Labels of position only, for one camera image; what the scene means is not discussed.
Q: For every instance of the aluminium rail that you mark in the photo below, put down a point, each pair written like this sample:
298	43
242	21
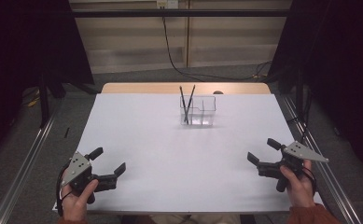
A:
23	168
334	186

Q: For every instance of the black curtain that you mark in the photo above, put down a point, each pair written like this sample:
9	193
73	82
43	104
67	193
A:
14	46
341	62

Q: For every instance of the person's right hand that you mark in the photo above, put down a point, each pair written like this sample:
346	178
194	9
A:
300	189

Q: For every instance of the white wall socket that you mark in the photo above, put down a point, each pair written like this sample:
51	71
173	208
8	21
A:
166	3

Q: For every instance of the clear acrylic organizer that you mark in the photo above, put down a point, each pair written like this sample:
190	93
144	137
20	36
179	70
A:
207	105

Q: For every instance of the person's left hand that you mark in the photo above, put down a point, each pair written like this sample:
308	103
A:
73	205

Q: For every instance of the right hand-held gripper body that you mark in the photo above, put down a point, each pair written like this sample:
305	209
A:
300	151

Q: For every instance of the white table cover sheet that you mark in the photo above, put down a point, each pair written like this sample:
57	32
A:
154	155

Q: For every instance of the black stand post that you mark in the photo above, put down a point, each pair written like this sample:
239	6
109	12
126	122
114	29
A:
44	99

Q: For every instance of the small black floor object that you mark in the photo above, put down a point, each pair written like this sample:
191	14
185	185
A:
66	132

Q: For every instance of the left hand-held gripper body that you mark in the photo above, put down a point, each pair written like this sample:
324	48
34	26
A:
76	168

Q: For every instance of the black makeup brush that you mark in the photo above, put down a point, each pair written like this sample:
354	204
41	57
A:
182	96
192	93

